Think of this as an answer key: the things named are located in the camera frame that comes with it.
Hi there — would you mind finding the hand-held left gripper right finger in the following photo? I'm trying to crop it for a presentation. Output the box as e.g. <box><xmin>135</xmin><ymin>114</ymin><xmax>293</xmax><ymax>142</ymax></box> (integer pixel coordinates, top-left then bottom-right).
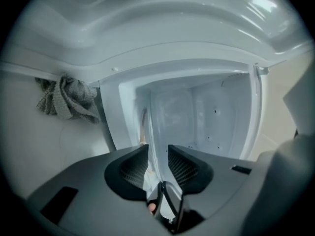
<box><xmin>167</xmin><ymin>144</ymin><xmax>274</xmax><ymax>222</ymax></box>

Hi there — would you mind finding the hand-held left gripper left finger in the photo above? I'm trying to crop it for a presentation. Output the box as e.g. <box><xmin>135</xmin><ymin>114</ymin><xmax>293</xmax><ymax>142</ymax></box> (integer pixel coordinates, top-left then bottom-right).
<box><xmin>25</xmin><ymin>144</ymin><xmax>150</xmax><ymax>233</ymax></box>

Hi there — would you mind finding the clear glass turntable plate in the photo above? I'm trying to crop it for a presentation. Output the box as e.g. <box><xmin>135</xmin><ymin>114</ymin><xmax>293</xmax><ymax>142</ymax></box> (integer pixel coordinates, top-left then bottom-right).
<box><xmin>137</xmin><ymin>107</ymin><xmax>159</xmax><ymax>184</ymax></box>

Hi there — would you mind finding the grey waffle cloth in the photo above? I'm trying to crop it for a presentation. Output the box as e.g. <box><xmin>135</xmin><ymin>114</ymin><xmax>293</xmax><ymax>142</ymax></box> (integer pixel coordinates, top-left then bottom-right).
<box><xmin>34</xmin><ymin>73</ymin><xmax>101</xmax><ymax>125</ymax></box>

